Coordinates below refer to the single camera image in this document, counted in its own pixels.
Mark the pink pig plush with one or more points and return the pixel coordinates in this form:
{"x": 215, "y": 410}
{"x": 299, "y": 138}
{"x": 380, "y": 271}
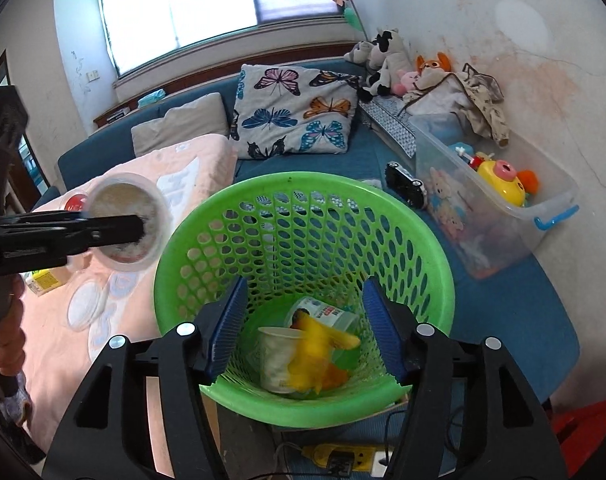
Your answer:
{"x": 406, "y": 82}

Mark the black white cow plush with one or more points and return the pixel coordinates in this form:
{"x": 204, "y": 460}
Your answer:
{"x": 389, "y": 55}

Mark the person's left hand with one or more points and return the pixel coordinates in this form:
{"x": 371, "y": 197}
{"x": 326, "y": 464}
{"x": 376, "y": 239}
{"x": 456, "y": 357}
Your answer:
{"x": 12, "y": 337}

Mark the clear plastic storage box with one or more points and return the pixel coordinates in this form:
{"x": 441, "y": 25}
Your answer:
{"x": 488, "y": 234}

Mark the large translucent plastic tub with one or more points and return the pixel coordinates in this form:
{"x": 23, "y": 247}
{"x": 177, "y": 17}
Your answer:
{"x": 326, "y": 314}

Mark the teal tissue box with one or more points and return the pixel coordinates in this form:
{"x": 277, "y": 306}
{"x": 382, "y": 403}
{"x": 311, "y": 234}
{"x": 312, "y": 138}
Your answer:
{"x": 151, "y": 98}

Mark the butterfly print pillow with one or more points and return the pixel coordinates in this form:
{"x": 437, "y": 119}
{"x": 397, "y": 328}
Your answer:
{"x": 282, "y": 110}

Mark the grey plain cushion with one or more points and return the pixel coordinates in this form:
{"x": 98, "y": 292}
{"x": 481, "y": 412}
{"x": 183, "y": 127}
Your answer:
{"x": 204, "y": 115}

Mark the yellow power strip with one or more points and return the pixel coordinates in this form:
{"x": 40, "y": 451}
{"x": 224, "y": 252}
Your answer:
{"x": 345, "y": 458}

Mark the white blue milk carton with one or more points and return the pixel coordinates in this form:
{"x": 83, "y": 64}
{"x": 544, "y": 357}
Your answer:
{"x": 41, "y": 282}

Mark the grey knitted glove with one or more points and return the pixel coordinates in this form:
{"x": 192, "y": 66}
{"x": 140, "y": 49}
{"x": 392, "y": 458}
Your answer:
{"x": 18, "y": 407}

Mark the yellow snack wrapper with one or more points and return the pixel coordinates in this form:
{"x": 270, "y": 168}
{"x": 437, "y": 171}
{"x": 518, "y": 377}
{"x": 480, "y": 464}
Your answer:
{"x": 312, "y": 367}

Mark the small clear plastic cup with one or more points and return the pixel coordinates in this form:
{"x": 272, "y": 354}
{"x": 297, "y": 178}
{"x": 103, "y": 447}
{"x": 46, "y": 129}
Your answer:
{"x": 130, "y": 222}

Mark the blue sofa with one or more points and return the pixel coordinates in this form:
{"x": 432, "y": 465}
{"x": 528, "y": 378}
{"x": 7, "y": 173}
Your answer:
{"x": 518, "y": 305}

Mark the yellow duck toy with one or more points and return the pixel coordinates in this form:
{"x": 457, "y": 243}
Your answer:
{"x": 514, "y": 186}

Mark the red plastic stool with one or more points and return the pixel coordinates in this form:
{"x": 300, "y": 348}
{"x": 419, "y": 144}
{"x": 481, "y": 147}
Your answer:
{"x": 582, "y": 437}

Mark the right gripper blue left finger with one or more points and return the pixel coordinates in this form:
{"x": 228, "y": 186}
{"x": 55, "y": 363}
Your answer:
{"x": 219, "y": 324}

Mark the beige patterned cloth bag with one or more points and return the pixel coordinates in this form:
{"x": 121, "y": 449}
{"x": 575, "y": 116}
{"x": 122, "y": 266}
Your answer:
{"x": 469, "y": 93}

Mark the green plastic mesh basket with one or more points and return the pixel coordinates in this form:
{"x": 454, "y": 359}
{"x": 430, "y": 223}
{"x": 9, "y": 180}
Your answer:
{"x": 304, "y": 240}

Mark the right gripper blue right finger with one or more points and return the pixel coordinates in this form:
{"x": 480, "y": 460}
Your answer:
{"x": 393, "y": 325}

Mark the white paper cup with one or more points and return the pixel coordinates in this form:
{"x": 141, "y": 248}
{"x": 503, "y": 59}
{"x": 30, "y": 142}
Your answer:
{"x": 277, "y": 348}

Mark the window with dark frame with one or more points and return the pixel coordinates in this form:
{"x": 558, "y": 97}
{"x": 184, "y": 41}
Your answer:
{"x": 140, "y": 31}

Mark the black toy car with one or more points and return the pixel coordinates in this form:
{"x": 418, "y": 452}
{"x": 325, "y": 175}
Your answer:
{"x": 409, "y": 188}

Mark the clear plastic lid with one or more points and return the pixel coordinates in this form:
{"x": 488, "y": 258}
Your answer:
{"x": 86, "y": 304}

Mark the grey white plush toy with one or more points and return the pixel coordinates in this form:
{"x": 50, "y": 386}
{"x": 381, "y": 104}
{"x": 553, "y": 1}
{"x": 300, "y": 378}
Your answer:
{"x": 359, "y": 53}

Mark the orange fox plush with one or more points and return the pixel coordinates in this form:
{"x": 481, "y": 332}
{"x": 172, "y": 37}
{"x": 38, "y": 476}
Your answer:
{"x": 433, "y": 67}

